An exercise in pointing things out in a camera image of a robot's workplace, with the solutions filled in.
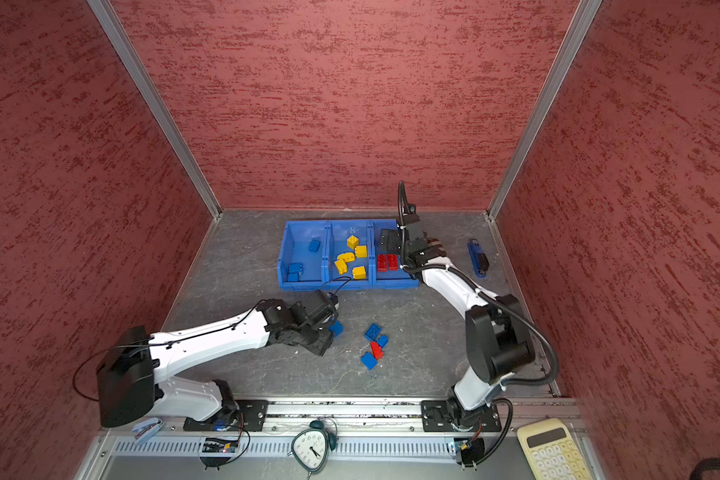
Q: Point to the left aluminium corner post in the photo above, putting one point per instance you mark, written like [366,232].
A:
[109,21]

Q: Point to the white alarm clock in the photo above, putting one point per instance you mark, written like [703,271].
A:
[312,446]

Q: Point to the yellow calculator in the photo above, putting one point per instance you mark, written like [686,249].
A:
[551,451]

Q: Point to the red lego brick long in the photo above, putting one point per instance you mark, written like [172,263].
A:
[387,263]

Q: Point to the blue lego brick pile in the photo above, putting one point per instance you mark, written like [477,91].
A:
[336,328]

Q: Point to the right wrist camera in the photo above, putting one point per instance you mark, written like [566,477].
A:
[409,222]

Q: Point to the blue lego brick bottom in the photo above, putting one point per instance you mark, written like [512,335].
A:
[369,361]

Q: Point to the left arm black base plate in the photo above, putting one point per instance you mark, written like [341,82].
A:
[249,415]

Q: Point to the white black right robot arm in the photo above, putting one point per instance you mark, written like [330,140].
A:
[503,347]

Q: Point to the aluminium front rail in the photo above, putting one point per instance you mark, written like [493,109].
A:
[368,428]

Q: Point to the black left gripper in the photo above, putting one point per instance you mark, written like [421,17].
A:
[322,343]

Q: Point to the blue lego brick studded long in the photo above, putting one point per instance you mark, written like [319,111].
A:
[373,332]

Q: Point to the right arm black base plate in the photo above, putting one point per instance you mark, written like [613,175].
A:
[449,416]

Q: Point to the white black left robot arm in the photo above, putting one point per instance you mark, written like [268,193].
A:
[140,374]

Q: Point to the blue left plastic bin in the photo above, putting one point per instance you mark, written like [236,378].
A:
[298,269]

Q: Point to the right aluminium corner post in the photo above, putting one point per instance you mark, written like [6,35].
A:
[580,24]

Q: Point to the blue right plastic bin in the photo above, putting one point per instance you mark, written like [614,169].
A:
[396,280]

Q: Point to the aluminium corner post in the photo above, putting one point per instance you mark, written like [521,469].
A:
[580,24]
[109,21]

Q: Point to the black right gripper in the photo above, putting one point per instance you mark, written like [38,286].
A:
[393,236]

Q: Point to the blue stapler on rail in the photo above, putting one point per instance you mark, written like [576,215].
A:
[146,429]

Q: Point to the blue stapler on table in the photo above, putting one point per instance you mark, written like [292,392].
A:
[478,258]

